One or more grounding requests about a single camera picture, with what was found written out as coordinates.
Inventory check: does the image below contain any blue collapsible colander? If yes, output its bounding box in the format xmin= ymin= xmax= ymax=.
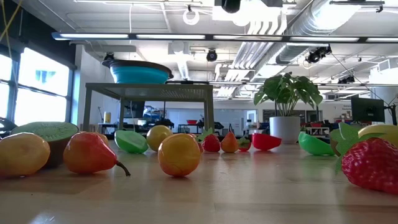
xmin=101 ymin=58 xmax=174 ymax=85

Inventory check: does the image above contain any orange toy pear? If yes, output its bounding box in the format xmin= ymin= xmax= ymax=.
xmin=63 ymin=131 xmax=131 ymax=177
xmin=220 ymin=123 xmax=239 ymax=154
xmin=157 ymin=133 xmax=202 ymax=177

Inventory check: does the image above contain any yellow toy lemon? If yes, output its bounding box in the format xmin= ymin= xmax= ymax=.
xmin=146 ymin=124 xmax=174 ymax=152
xmin=357 ymin=123 xmax=398 ymax=149

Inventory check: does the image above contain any green perforated metal riser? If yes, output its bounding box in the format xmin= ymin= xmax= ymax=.
xmin=82 ymin=82 xmax=215 ymax=133

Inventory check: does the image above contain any overhead LED light bar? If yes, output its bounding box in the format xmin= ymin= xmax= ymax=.
xmin=51 ymin=30 xmax=398 ymax=44

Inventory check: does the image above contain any green plant in white pot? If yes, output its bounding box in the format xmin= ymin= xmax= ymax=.
xmin=253 ymin=72 xmax=324 ymax=144

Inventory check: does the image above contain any small orange toy peach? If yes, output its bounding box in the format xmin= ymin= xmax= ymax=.
xmin=0 ymin=132 xmax=51 ymax=178
xmin=93 ymin=132 xmax=110 ymax=147

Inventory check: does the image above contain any black ceiling spotlight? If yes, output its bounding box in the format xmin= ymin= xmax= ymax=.
xmin=304 ymin=45 xmax=333 ymax=65

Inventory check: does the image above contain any large window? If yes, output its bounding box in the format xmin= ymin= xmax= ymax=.
xmin=0 ymin=46 xmax=71 ymax=125

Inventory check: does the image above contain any black computer monitor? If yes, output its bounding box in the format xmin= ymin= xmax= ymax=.
xmin=351 ymin=96 xmax=386 ymax=123

